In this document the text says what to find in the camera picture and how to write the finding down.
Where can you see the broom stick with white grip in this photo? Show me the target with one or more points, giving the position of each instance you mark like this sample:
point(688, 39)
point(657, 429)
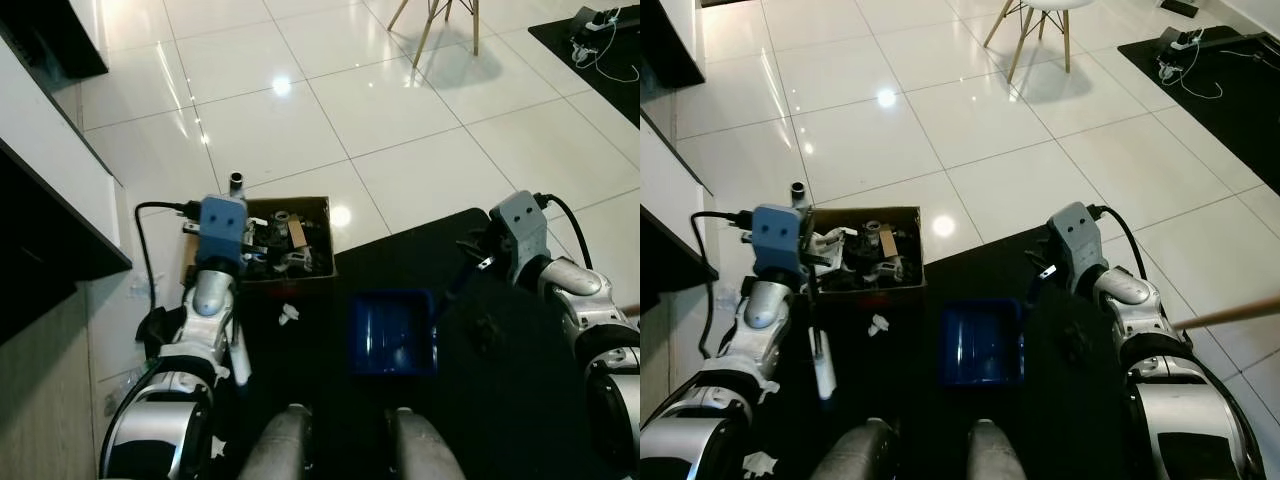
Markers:
point(238, 182)

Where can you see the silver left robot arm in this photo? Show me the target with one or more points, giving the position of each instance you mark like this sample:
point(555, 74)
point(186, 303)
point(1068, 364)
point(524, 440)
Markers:
point(205, 300)
point(760, 315)

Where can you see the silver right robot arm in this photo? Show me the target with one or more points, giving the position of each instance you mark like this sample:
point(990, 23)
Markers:
point(585, 290)
point(1140, 295)

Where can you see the large black floor mat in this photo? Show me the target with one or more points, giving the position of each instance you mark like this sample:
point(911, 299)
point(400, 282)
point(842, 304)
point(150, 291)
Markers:
point(400, 262)
point(990, 262)

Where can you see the blue plastic dustpan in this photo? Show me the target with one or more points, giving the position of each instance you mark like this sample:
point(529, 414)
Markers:
point(392, 330)
point(980, 340)

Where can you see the brown cardboard box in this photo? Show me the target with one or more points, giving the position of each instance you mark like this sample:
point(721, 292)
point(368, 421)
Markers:
point(905, 214)
point(305, 204)

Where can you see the small wooden block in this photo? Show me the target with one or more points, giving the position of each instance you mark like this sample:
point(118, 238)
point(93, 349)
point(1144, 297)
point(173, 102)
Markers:
point(888, 243)
point(297, 234)

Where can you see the long wooden stick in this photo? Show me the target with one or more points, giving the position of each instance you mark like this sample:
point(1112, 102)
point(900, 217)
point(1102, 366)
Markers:
point(1230, 312)
point(631, 310)

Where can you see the white paper scrap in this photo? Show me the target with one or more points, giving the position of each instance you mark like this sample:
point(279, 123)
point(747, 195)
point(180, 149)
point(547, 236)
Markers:
point(760, 463)
point(878, 324)
point(218, 447)
point(290, 313)

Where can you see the black low cabinet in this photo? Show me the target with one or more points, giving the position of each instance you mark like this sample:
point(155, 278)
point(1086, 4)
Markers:
point(40, 240)
point(665, 260)

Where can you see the grey right robot leg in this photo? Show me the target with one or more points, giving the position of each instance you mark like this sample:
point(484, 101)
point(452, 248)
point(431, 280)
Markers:
point(1002, 452)
point(420, 447)

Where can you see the grey robot leg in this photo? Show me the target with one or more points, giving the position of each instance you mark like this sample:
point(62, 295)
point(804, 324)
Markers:
point(1002, 452)
point(275, 445)
point(420, 447)
point(862, 450)

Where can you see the black mat with power strip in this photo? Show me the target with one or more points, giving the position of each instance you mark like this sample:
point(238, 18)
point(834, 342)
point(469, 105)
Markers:
point(610, 90)
point(1230, 120)

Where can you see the white chair with wooden legs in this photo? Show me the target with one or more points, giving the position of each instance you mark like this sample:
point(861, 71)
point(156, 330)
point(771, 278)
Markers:
point(475, 25)
point(1050, 4)

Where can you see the white power strip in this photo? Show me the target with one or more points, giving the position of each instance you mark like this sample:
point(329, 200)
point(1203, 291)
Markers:
point(1178, 50)
point(590, 28)

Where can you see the grey left robot leg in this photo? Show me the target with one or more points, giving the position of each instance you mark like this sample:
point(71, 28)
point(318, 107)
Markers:
point(275, 445)
point(862, 450)

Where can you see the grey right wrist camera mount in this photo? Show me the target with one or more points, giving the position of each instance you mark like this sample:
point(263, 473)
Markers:
point(520, 225)
point(1075, 232)

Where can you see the grey-blue left wrist camera mount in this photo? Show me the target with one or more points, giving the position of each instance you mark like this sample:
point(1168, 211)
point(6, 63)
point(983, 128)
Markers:
point(778, 232)
point(222, 225)

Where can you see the black wall cabinet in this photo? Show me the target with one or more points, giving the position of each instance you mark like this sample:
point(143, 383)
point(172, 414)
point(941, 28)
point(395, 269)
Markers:
point(665, 40)
point(50, 30)

